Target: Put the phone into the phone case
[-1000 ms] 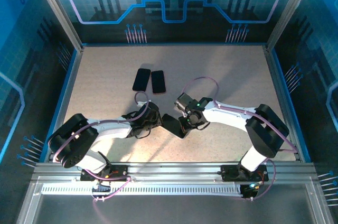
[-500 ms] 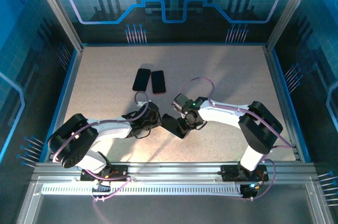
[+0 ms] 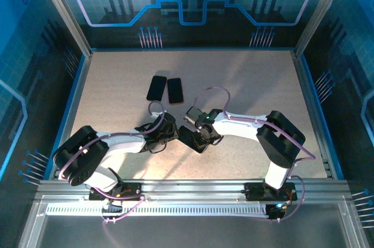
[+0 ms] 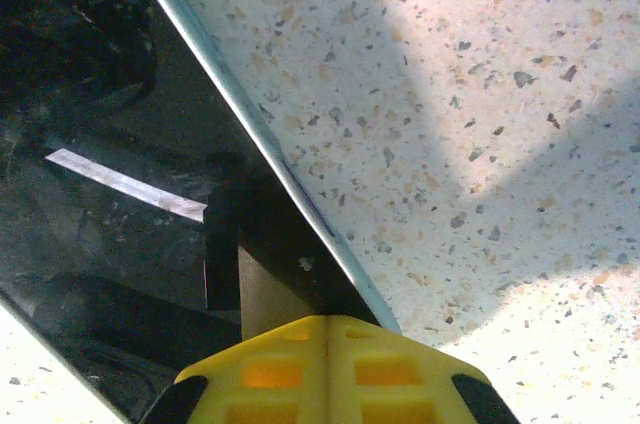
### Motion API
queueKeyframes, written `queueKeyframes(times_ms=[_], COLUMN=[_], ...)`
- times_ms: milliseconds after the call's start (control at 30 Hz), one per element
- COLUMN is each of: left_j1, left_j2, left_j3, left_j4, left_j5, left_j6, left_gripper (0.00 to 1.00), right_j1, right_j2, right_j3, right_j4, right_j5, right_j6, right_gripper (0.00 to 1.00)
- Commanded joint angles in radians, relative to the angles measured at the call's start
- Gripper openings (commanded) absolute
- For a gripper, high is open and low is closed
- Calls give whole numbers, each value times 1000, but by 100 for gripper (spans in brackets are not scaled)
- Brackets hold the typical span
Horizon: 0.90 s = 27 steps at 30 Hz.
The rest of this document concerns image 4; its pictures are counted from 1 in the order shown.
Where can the light blue phone case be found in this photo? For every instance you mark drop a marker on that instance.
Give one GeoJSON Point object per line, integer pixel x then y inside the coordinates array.
{"type": "Point", "coordinates": [276, 159]}

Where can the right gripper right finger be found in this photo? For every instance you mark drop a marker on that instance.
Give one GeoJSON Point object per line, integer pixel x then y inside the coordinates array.
{"type": "Point", "coordinates": [395, 384]}

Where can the black phone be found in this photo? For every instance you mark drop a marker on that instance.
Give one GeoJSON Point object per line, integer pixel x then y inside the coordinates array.
{"type": "Point", "coordinates": [125, 194]}

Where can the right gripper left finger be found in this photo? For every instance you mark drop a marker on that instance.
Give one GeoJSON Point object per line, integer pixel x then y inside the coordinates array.
{"type": "Point", "coordinates": [270, 384]}

